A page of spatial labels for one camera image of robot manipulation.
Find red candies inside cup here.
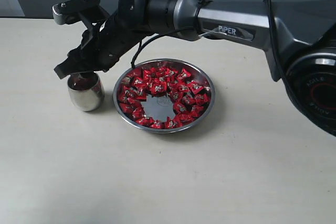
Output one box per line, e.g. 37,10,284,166
69,76,98,91

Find pile of red wrapped candies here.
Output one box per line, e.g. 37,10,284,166
117,66,211,130

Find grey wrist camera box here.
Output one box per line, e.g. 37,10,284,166
52,0,100,25

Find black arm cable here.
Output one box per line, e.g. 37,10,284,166
130,0,287,83

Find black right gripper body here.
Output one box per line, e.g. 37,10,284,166
67,12,143,73

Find stainless steel plate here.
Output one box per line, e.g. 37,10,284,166
112,59,216,134

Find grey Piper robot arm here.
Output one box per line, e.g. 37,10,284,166
52,0,335,135

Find stainless steel cup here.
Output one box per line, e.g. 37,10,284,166
67,72,105,112

